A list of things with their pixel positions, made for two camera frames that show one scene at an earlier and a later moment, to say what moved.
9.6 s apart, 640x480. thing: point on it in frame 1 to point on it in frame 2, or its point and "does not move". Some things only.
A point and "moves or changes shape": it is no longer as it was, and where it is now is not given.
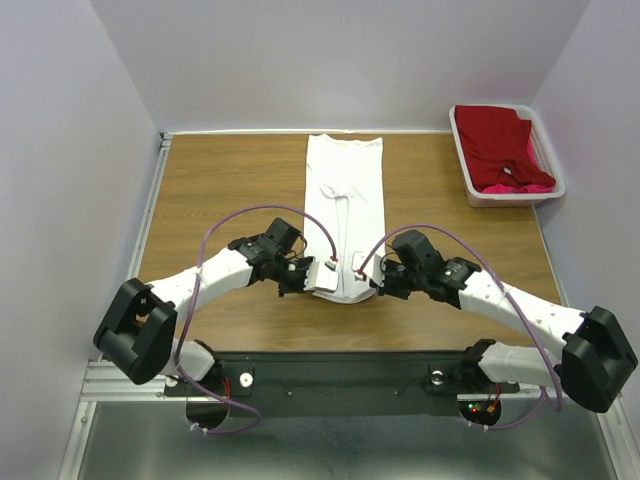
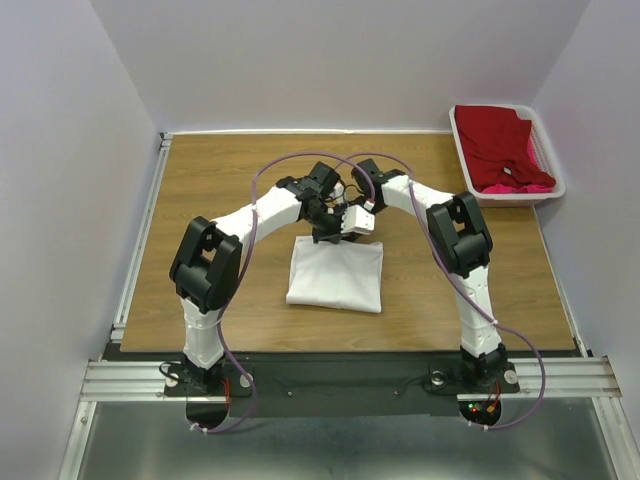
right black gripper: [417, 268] to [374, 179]
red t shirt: [495, 142] does not move
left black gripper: [299, 287] to [334, 235]
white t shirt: [344, 197] moves or changes shape
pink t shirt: [506, 189] does not move
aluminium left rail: [136, 260] does not move
